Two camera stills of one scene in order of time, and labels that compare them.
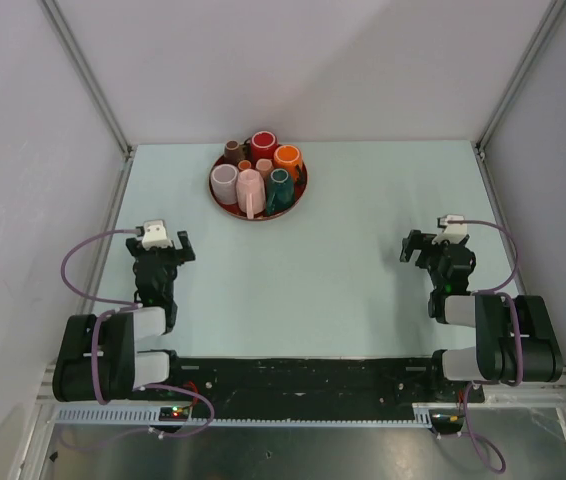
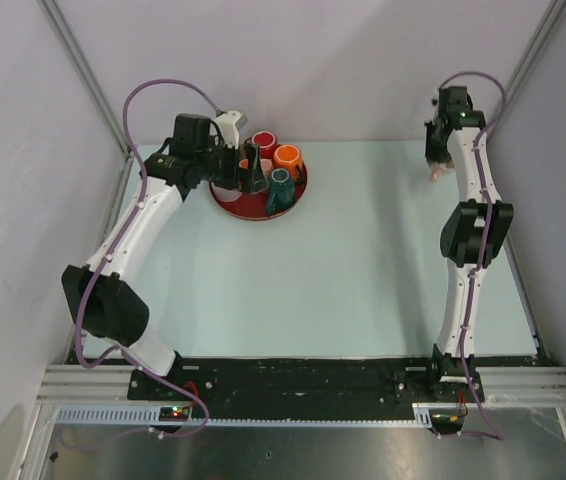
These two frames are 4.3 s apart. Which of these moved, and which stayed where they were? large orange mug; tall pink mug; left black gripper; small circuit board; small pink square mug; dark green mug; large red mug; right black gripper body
Moved: left black gripper; right black gripper body; tall pink mug
Stayed: large red mug; dark green mug; large orange mug; small pink square mug; small circuit board
